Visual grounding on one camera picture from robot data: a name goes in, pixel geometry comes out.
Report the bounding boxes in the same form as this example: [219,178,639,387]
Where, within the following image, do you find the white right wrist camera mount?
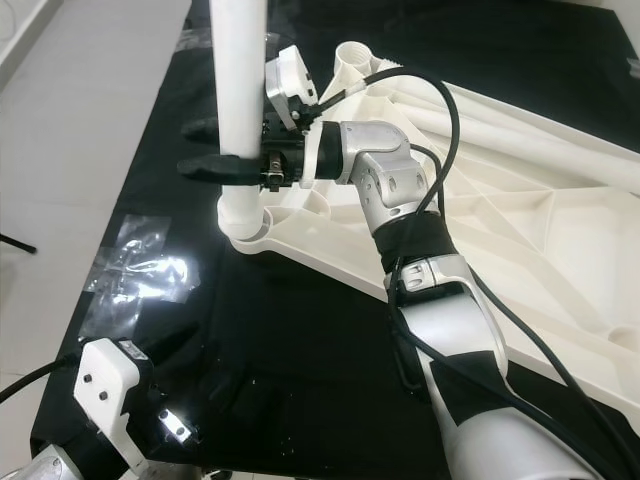
[265,45,321,186]

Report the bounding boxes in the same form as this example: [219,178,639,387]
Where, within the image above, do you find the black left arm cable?
[0,350,88,403]

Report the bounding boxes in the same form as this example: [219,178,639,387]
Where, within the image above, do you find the white plastic table leg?
[375,68,640,166]
[210,0,273,246]
[400,100,640,193]

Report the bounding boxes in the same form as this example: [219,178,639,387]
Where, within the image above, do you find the cross-shaped clear tape patch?
[82,213,199,339]

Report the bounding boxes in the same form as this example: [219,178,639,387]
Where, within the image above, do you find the black tablecloth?
[28,0,640,471]

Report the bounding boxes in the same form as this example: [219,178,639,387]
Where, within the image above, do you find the long clear tape strip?
[175,30,213,53]

